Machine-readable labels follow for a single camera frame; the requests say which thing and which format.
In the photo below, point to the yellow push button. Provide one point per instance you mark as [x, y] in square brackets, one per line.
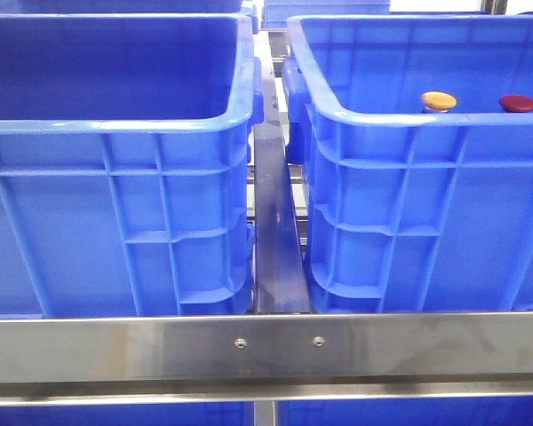
[437, 102]

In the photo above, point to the red push button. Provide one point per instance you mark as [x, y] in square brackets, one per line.
[516, 104]

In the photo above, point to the blue bin with buttons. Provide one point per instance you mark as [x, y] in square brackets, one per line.
[414, 212]

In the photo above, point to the steel divider bar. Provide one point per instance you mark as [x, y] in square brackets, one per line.
[280, 280]

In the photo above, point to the blue bin at left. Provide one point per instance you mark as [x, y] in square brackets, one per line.
[123, 164]

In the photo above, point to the far blue crate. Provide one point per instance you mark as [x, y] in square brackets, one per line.
[276, 13]

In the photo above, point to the blue bin lower shelf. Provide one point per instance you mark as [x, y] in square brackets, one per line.
[403, 411]

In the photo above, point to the steel front rail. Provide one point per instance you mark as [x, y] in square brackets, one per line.
[264, 357]

